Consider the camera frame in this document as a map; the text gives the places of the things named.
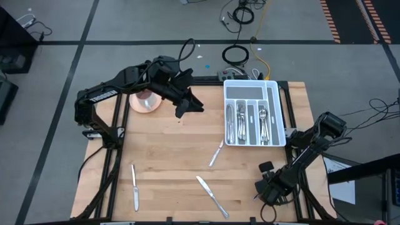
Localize white paper sheet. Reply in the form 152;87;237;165
323;156;357;206

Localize black desk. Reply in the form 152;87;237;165
327;153;400;186

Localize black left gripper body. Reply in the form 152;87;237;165
151;67;195;106

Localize small coiled black cable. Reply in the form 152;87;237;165
232;5;256;25

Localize large coiled black cable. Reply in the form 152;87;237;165
222;44;251;66

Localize silver spoon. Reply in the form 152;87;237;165
259;109;271;144
260;109;271;144
259;109;269;144

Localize grey power strip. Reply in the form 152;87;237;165
217;71;236;83

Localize silver fork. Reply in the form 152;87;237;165
239;104;248;140
236;104;245;141
239;103;248;140
236;103;244;141
237;103;248;141

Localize dark monitor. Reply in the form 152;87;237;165
390;170;400;207

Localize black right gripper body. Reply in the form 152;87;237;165
254;171;290;206

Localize white plastic cutlery tray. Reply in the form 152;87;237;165
223;79;288;148

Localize black floor box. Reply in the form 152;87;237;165
0;77;19;126

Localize silver forks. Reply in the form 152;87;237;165
259;108;269;143

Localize white cable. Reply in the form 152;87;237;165
16;12;37;28

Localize yellow floor cable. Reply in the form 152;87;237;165
249;0;272;82

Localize black cabinet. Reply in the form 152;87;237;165
0;6;40;74

